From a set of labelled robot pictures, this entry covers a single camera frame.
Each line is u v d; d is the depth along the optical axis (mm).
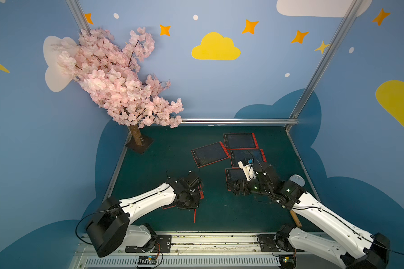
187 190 608
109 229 409
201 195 892
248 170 648
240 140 1151
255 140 1148
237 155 1074
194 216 785
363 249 396
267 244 748
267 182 556
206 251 734
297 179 905
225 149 1107
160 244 737
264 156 1076
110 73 640
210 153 1081
